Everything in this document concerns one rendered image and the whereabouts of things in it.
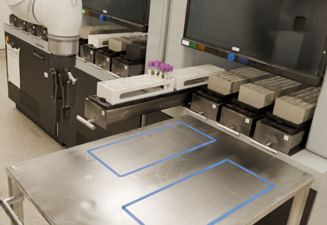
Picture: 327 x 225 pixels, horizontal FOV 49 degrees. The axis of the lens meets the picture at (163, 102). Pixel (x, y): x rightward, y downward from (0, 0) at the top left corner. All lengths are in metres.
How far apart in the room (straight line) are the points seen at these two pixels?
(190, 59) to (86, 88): 0.72
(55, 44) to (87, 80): 1.00
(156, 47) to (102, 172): 0.96
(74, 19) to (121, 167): 0.45
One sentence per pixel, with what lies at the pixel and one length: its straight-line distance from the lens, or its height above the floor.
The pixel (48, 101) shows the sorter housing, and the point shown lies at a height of 0.33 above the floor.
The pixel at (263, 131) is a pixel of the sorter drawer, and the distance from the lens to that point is 1.28.
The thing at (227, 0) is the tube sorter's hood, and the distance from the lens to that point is 1.41.
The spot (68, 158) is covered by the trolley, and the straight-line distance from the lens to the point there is 0.91.
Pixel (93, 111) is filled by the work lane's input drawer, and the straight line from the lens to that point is 1.28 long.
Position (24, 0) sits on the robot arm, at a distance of 1.16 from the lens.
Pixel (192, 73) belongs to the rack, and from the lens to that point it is 1.53.
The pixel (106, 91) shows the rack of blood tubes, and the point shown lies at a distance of 1.25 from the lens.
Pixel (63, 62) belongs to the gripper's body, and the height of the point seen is 0.98.
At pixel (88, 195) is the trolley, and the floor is 0.82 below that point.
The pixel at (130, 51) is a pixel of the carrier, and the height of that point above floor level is 0.85.
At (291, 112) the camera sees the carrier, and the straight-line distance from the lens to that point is 1.30.
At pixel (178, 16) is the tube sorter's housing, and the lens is 1.59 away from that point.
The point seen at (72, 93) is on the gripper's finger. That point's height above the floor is 0.89.
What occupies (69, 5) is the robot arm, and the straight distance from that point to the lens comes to 1.06.
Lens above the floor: 1.28
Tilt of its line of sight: 21 degrees down
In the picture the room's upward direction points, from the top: 6 degrees clockwise
